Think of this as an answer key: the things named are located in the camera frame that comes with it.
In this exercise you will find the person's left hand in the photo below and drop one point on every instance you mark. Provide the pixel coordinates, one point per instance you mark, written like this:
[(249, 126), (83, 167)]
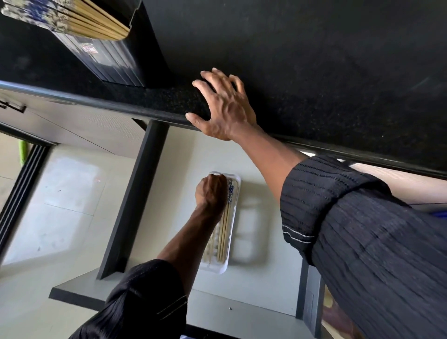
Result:
[(211, 195)]

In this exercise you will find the person's right hand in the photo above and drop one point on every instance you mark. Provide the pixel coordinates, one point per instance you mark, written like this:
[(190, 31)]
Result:
[(228, 111)]

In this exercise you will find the person's right little finger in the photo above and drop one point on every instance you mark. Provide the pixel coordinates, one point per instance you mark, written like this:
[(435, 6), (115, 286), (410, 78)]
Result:
[(238, 83)]

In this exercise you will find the person's right middle finger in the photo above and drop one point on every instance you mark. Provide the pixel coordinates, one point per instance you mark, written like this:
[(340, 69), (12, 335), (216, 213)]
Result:
[(213, 83)]

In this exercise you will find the person's right thumb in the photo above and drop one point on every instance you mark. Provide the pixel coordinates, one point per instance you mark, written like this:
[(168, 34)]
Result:
[(197, 121)]

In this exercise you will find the person's left fingers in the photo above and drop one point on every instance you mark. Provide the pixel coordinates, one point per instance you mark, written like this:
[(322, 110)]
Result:
[(213, 178)]

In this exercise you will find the person's right forearm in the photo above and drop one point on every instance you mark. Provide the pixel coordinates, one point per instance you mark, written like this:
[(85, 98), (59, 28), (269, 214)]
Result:
[(349, 227)]

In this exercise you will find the person's left forearm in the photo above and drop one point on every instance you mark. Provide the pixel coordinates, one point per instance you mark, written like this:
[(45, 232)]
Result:
[(181, 251)]

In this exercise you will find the white plastic cutlery tray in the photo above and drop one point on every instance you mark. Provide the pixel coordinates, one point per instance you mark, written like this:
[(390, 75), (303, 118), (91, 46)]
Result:
[(234, 216)]

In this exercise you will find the bundle of bamboo chopsticks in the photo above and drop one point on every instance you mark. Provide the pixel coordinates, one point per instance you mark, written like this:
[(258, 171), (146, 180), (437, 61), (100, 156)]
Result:
[(226, 230)]

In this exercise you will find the grey open drawer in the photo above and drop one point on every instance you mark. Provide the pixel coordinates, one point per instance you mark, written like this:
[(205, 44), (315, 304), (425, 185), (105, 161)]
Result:
[(265, 223)]

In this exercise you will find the black chopstick holder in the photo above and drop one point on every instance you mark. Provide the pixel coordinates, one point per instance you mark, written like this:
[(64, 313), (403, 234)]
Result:
[(115, 59)]

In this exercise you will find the grey cabinet front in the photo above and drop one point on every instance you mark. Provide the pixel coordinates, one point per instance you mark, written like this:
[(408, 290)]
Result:
[(80, 122)]

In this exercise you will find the bunch of patterned bamboo chopsticks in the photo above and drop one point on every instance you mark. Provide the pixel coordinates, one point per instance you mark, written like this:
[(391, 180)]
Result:
[(70, 19)]

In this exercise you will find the green object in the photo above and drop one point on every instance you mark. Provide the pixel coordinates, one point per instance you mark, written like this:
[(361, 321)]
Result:
[(23, 152)]

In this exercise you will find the black floor track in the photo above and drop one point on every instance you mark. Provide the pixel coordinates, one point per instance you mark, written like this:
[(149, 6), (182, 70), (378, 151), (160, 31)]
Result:
[(21, 195)]

